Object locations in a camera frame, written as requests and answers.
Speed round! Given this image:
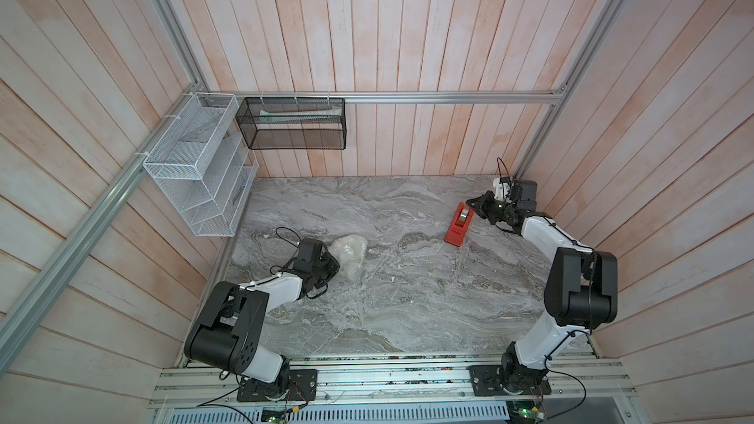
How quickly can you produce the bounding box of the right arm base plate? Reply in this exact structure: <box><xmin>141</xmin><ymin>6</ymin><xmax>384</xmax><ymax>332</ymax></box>
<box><xmin>469</xmin><ymin>365</ymin><xmax>552</xmax><ymax>397</ymax></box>

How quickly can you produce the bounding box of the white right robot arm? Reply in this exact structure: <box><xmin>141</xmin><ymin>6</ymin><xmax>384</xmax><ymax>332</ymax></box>
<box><xmin>465</xmin><ymin>177</ymin><xmax>618</xmax><ymax>394</ymax></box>

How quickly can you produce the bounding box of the aluminium frame rail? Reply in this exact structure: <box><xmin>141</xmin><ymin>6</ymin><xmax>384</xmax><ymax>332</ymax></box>
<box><xmin>206</xmin><ymin>90</ymin><xmax>565</xmax><ymax>105</ymax></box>

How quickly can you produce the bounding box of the red tape dispenser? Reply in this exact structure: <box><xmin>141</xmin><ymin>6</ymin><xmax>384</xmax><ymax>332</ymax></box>
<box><xmin>444</xmin><ymin>202</ymin><xmax>474</xmax><ymax>247</ymax></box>

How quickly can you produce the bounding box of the white wire mesh shelf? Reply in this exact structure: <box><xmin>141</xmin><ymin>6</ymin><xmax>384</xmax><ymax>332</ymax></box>
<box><xmin>143</xmin><ymin>92</ymin><xmax>259</xmax><ymax>238</ymax></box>

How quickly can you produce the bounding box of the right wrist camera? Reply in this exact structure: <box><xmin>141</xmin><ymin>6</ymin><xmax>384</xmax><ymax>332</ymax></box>
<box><xmin>493</xmin><ymin>177</ymin><xmax>512</xmax><ymax>202</ymax></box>

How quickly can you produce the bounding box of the clear bubble wrap sheet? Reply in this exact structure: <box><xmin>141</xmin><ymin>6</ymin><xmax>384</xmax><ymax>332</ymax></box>
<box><xmin>329</xmin><ymin>235</ymin><xmax>368</xmax><ymax>282</ymax></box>

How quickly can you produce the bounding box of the black mesh basket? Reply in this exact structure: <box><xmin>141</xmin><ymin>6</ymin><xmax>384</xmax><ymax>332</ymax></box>
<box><xmin>236</xmin><ymin>96</ymin><xmax>348</xmax><ymax>150</ymax></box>

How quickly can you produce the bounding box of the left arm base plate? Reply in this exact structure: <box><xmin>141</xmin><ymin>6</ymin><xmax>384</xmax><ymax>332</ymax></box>
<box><xmin>237</xmin><ymin>368</ymin><xmax>318</xmax><ymax>402</ymax></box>

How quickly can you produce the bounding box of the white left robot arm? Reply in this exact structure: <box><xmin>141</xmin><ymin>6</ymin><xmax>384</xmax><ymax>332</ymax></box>
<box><xmin>184</xmin><ymin>239</ymin><xmax>340</xmax><ymax>384</ymax></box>

